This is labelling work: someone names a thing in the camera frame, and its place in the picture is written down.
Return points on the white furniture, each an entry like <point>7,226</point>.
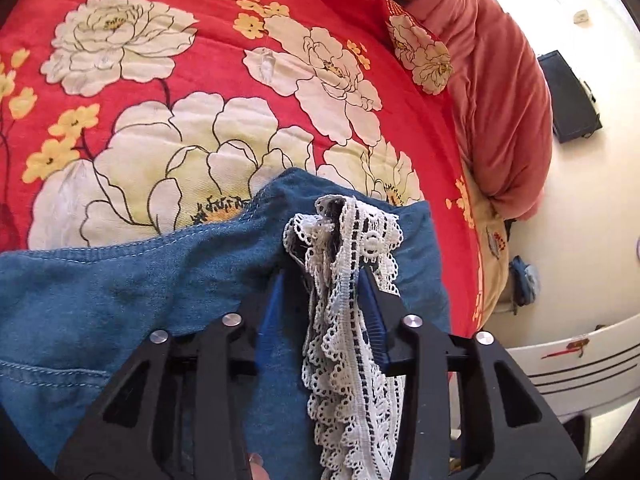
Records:
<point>590,375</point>

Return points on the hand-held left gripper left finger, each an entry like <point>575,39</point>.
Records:
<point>270,312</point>

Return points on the pink quilt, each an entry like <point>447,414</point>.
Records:
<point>500,110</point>

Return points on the blue cloth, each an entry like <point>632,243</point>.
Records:
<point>525,280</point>

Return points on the beige bedsheet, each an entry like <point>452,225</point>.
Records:
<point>492,265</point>

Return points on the red floral blanket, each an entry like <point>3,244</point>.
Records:
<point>210,55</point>

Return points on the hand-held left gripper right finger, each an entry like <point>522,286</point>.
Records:
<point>374,322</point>

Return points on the blue pants with lace trim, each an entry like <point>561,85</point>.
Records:
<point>100,300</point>

